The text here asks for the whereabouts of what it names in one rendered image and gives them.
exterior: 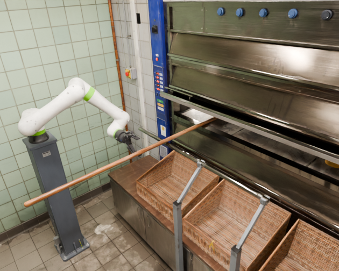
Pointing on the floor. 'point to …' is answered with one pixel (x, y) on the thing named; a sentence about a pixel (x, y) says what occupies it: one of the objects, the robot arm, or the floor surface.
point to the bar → (234, 264)
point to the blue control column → (154, 6)
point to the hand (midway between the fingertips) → (138, 147)
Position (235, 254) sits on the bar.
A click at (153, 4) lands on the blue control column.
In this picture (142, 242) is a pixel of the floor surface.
